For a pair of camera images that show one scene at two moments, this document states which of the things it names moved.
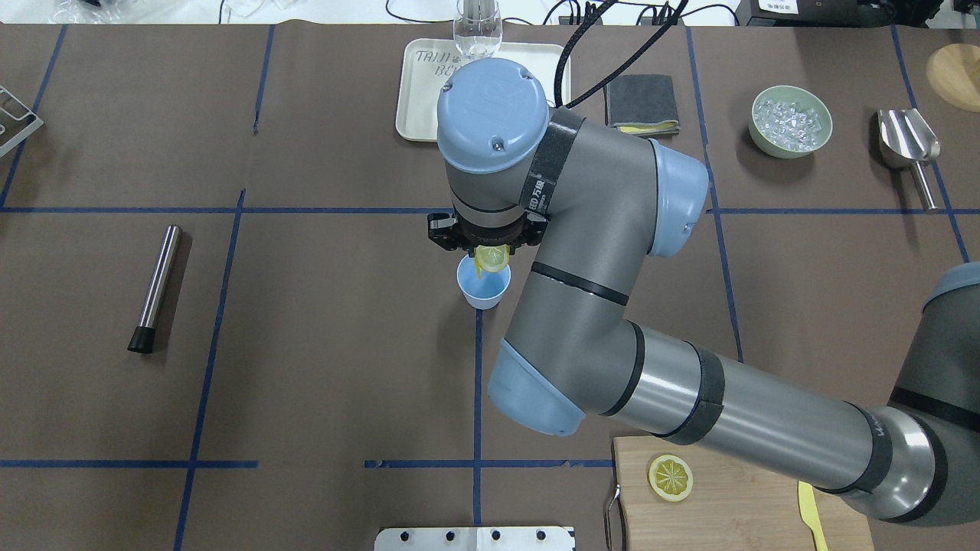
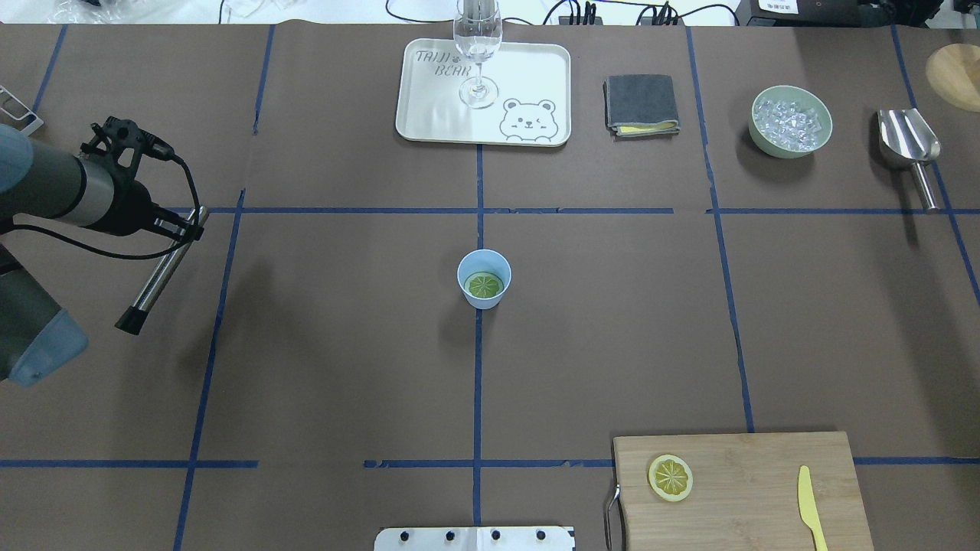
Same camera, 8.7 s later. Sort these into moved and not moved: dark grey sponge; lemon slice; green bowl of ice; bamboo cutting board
Moved: lemon slice
Not moved: bamboo cutting board; green bowl of ice; dark grey sponge
